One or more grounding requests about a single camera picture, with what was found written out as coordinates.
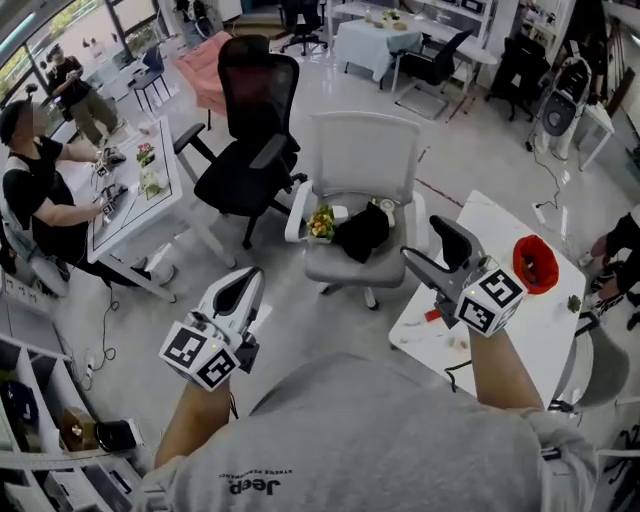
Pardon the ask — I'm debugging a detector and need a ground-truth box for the person's left forearm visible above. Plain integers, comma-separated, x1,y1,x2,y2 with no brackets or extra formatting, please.
153,372,237,470

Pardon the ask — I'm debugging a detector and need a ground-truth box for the white and green flower bunch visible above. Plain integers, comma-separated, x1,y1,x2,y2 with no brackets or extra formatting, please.
138,166,170,200

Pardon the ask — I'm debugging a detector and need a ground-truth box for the red fabric container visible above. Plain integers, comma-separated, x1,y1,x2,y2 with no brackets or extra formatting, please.
512,234,561,297

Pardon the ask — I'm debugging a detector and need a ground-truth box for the person's right forearm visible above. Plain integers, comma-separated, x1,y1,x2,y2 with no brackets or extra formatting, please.
467,323,545,412

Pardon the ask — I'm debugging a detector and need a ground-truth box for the long white desk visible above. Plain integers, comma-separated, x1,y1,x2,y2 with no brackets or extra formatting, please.
331,0,500,97

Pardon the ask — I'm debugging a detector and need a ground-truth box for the black armchair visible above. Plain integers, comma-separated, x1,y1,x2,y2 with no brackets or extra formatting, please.
485,35,553,123

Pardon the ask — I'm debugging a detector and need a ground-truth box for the pink armchair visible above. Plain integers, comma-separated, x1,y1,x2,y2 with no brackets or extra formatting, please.
171,30,235,117

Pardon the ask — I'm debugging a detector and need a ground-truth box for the dark blue chair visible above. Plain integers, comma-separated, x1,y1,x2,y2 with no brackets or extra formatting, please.
129,46,172,114

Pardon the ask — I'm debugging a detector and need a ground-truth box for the table with pale blue cloth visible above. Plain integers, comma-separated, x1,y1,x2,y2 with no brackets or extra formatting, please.
331,16,427,85

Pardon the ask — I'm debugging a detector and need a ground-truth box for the orange artificial flower bunch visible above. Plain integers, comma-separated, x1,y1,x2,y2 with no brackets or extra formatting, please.
306,203,337,245

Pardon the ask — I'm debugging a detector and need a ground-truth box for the black cable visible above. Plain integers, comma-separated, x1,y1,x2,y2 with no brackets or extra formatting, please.
443,358,474,393

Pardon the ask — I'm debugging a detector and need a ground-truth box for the white stand device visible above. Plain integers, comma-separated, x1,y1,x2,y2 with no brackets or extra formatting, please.
523,53,595,162

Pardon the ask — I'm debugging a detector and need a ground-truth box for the black mesh office chair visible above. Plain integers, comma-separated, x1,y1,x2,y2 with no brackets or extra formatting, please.
172,35,309,251

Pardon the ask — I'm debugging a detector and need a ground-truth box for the wooden block ornament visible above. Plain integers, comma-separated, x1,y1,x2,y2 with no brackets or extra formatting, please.
59,405,99,452

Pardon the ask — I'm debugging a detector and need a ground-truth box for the grey shell chair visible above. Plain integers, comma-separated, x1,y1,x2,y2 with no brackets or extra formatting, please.
548,310,632,414

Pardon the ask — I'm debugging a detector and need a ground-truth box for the white desk with black lines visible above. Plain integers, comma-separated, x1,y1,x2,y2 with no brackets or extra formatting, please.
86,115,237,305

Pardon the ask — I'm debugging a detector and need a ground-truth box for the white office chair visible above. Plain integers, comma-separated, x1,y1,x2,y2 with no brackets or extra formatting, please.
284,110,432,310

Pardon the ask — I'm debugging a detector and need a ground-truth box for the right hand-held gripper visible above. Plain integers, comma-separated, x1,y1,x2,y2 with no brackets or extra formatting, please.
401,214,528,338

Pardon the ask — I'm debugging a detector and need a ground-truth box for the small white table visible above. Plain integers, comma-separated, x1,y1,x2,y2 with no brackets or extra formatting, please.
578,103,617,172

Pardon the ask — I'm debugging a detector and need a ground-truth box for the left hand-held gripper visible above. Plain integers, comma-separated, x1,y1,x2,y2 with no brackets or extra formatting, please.
158,268,267,392

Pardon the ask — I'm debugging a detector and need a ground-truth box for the black swivel chair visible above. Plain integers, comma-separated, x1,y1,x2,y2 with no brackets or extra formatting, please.
278,0,330,57

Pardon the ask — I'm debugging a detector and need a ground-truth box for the pile of colourful toy blocks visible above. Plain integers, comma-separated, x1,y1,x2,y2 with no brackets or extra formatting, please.
520,253,542,289

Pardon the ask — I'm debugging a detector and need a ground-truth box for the person's grey shirt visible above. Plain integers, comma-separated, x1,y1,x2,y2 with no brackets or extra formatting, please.
134,352,600,512

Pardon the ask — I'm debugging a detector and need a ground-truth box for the black cantilever chair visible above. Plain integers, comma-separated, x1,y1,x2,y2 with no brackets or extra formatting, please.
394,28,475,120

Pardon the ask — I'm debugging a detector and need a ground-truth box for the white shelf unit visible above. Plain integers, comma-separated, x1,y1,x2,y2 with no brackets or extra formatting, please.
0,292,154,512

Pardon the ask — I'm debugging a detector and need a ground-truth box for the white power strip with cable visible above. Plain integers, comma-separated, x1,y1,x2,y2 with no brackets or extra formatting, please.
79,279,121,381

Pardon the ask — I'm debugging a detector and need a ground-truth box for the black cloth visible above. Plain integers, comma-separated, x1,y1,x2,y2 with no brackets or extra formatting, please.
331,201,392,265

